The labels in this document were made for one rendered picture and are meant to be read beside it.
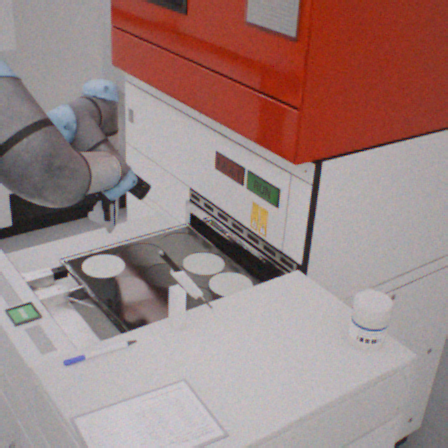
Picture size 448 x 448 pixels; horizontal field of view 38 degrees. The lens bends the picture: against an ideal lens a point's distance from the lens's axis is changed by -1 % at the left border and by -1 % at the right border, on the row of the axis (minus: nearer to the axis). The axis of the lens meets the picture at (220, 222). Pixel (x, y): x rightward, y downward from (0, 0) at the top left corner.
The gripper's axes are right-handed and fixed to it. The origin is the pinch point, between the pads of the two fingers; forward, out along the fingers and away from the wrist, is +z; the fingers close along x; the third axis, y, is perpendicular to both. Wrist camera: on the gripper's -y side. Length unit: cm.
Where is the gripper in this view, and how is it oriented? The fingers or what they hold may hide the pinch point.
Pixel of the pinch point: (113, 228)
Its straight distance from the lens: 159.3
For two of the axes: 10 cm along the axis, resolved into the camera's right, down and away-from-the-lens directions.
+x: -1.8, 4.7, -8.7
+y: -9.8, -1.4, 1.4
